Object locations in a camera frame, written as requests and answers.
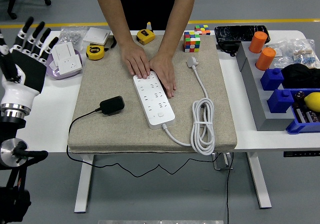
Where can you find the person's left hand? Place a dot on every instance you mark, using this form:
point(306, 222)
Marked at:
point(163, 70)

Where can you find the person's right hand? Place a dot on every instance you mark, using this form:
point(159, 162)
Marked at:
point(135, 59)

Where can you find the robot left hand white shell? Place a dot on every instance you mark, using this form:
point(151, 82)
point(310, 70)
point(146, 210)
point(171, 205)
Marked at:
point(22, 67)

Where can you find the white power strip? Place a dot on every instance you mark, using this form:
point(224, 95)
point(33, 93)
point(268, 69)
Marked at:
point(155, 101)

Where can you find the black plug adapter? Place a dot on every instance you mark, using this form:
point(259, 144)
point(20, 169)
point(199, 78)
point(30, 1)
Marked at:
point(112, 105)

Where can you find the person's right forearm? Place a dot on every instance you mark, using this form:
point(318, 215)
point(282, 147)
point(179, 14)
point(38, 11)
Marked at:
point(115, 17)

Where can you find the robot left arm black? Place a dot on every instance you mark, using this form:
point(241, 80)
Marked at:
point(12, 124)

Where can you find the person's left forearm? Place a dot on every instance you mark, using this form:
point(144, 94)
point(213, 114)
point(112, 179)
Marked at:
point(175, 22)

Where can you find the yellow tape measure square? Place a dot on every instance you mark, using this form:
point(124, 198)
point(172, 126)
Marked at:
point(145, 37)

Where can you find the large Rubik's cube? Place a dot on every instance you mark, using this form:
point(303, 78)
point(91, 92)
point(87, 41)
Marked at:
point(192, 42)

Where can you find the yellow tape measure round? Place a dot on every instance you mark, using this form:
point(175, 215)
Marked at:
point(95, 52)

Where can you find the purple bowl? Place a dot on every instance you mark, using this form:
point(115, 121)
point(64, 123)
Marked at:
point(62, 76)

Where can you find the small Rubik's cube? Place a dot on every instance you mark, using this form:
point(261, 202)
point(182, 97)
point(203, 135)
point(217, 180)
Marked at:
point(202, 30)

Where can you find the person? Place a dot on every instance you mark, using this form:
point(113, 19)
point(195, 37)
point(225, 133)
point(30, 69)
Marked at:
point(145, 4)

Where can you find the clear bag of screws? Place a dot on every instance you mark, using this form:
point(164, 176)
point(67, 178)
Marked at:
point(72, 35)

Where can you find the grey-brown mat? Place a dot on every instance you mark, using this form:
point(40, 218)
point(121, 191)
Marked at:
point(120, 134)

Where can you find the glossy black tray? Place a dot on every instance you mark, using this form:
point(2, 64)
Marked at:
point(235, 33)

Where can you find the orange cylinder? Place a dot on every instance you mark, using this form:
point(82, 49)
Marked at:
point(258, 42)
point(265, 59)

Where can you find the blue block with knob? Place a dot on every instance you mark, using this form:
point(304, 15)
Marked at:
point(272, 79)
point(280, 101)

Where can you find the grey stepped block holder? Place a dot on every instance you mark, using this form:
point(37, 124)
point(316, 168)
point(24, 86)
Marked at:
point(265, 119)

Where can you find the clear bag of small parts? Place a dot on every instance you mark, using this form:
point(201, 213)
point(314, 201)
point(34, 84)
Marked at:
point(281, 50)

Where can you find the white table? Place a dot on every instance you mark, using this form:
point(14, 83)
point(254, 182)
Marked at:
point(275, 141)

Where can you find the black cloth bundle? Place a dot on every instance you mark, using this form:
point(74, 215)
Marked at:
point(300, 76)

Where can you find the dark round knob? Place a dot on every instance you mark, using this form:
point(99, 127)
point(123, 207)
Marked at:
point(299, 96)

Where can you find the clear bag of resistors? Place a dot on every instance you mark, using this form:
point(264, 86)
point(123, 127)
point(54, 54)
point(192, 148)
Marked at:
point(305, 54)

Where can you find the blue plastic bin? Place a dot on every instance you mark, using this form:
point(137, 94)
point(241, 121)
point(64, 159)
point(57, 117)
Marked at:
point(300, 129)

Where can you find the dark brown tubes pack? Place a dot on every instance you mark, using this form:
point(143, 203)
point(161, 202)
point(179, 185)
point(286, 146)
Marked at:
point(307, 115)

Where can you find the yellow lemon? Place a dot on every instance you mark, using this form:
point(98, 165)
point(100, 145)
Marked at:
point(313, 101)

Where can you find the black table control panel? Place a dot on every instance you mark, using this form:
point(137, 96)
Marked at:
point(301, 154)

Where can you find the white switch panel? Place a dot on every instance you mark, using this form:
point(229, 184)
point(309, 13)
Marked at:
point(63, 50)

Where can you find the white switch plate box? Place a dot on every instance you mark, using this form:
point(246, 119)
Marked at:
point(96, 35)

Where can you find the white wall socket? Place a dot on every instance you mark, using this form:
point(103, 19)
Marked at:
point(70, 64)

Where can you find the metal bracket under table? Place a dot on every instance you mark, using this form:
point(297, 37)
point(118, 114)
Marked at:
point(221, 162)

